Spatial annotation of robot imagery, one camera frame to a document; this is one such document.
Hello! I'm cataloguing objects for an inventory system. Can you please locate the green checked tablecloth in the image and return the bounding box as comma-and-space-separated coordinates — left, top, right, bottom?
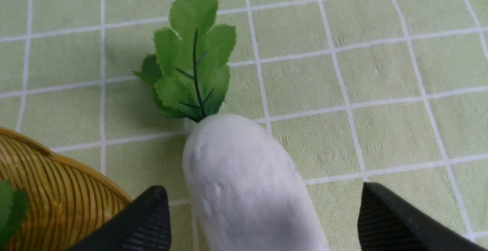
0, 0, 488, 251

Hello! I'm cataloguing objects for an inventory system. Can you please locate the amber ribbed plastic plate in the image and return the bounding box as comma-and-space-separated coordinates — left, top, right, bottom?
0, 128, 132, 251

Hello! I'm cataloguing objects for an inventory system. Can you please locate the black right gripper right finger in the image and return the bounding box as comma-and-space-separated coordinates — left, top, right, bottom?
357, 182, 483, 251

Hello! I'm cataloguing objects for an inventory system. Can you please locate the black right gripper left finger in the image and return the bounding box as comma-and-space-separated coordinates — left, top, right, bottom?
69, 185, 172, 251

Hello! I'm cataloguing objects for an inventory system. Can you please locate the white toy radish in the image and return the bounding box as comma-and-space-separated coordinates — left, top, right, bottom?
0, 181, 29, 251
133, 0, 331, 251

